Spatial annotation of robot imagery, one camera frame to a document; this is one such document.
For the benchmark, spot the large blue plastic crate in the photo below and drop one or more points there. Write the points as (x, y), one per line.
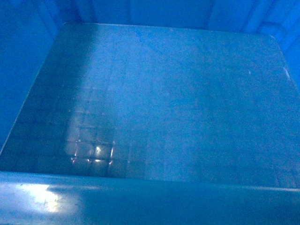
(149, 112)

